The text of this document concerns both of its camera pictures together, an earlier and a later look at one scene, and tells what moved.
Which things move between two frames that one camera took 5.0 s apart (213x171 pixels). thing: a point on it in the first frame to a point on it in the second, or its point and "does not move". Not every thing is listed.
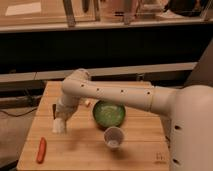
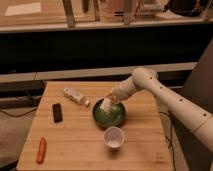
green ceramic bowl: (108, 114) does not move
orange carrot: (42, 150) does not move
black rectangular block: (54, 107) does not move
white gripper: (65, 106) to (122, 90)
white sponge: (58, 125) to (106, 104)
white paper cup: (113, 137) does not move
